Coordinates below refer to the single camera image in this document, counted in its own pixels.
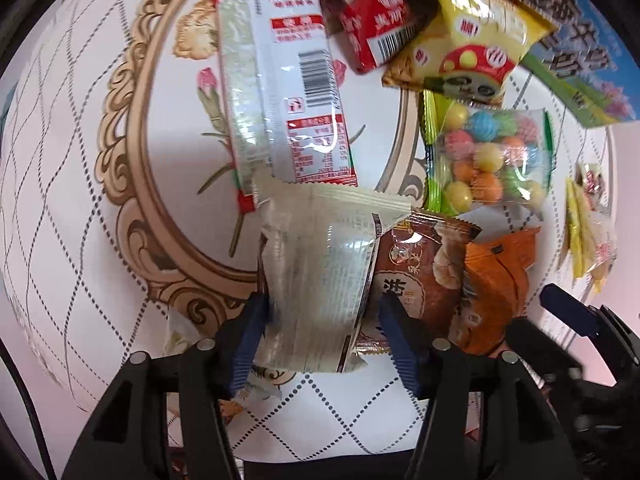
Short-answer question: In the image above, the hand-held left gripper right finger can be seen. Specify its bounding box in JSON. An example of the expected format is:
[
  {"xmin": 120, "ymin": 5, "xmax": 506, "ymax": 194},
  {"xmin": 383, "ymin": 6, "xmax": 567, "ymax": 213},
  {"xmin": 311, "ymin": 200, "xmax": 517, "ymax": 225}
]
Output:
[{"xmin": 377, "ymin": 294, "xmax": 586, "ymax": 480}]

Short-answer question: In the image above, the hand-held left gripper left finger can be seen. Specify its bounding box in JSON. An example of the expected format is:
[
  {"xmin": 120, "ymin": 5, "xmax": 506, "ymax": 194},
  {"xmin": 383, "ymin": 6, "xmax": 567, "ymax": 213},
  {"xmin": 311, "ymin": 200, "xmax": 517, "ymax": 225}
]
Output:
[{"xmin": 60, "ymin": 292, "xmax": 271, "ymax": 480}]

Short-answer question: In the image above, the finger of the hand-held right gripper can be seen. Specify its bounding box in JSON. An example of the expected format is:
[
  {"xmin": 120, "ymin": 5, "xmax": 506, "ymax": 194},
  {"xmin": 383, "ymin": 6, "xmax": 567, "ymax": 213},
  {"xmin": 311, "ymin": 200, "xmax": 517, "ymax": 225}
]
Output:
[
  {"xmin": 539, "ymin": 283, "xmax": 640, "ymax": 361},
  {"xmin": 507, "ymin": 317, "xmax": 583, "ymax": 386}
]

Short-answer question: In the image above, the pale green snack packet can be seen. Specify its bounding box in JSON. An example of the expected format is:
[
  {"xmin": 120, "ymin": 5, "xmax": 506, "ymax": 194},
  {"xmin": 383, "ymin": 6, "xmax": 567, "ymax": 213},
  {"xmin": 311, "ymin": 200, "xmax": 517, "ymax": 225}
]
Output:
[{"xmin": 162, "ymin": 307, "xmax": 283, "ymax": 418}]

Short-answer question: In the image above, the orange snack packet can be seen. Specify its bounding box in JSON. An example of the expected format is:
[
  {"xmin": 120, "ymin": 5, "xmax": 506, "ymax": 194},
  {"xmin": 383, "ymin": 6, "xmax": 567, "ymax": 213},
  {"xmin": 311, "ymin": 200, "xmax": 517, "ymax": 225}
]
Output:
[{"xmin": 449, "ymin": 227, "xmax": 542, "ymax": 357}]

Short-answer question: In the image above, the brown snack packet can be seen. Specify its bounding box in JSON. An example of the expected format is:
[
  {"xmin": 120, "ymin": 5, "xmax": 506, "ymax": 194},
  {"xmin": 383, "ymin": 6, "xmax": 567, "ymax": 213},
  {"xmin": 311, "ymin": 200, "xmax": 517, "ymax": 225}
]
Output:
[{"xmin": 356, "ymin": 210, "xmax": 483, "ymax": 357}]

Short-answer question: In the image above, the beige snack packet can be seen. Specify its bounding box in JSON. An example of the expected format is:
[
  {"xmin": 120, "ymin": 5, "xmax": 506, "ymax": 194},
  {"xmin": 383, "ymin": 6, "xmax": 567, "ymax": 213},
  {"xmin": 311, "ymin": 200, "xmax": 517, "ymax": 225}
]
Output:
[{"xmin": 252, "ymin": 174, "xmax": 412, "ymax": 375}]

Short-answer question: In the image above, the clear bag of colourful candy balls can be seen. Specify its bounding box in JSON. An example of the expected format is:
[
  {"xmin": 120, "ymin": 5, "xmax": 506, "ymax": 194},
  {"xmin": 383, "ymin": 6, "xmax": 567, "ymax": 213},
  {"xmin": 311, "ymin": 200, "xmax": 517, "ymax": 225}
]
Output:
[{"xmin": 421, "ymin": 91, "xmax": 555, "ymax": 222}]

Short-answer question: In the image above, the red and white wafer packet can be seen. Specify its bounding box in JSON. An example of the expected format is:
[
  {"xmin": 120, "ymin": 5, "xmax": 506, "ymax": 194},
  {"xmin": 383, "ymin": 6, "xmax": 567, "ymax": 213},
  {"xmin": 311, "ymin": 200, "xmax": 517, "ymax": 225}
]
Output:
[{"xmin": 212, "ymin": 0, "xmax": 360, "ymax": 211}]

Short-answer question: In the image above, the yellow mushroom print snack packet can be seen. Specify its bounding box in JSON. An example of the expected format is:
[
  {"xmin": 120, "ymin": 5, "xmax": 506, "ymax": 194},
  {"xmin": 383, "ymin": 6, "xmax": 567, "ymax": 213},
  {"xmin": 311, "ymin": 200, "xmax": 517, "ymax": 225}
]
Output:
[{"xmin": 381, "ymin": 0, "xmax": 560, "ymax": 107}]

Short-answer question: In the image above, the small red snack packet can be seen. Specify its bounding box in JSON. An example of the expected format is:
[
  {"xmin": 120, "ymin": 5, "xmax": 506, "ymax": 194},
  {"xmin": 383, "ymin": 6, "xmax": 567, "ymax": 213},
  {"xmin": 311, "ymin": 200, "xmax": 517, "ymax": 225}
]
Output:
[{"xmin": 317, "ymin": 0, "xmax": 418, "ymax": 75}]

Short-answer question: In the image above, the clear bag with yellow sticks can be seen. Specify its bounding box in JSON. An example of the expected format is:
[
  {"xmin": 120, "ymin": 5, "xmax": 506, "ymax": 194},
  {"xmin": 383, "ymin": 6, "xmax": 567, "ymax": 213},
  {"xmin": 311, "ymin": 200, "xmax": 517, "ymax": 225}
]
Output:
[{"xmin": 564, "ymin": 162, "xmax": 620, "ymax": 295}]

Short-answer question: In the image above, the blue printed box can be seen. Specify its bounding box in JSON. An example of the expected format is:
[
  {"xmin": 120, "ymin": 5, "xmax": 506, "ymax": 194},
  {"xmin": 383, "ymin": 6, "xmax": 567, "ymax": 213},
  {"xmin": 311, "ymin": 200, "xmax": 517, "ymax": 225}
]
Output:
[{"xmin": 497, "ymin": 0, "xmax": 640, "ymax": 129}]

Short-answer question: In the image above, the black cable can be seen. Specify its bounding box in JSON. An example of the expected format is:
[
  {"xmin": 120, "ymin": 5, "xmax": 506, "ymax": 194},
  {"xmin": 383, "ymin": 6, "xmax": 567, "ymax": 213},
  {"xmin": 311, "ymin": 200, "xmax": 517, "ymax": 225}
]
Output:
[{"xmin": 0, "ymin": 337, "xmax": 57, "ymax": 480}]

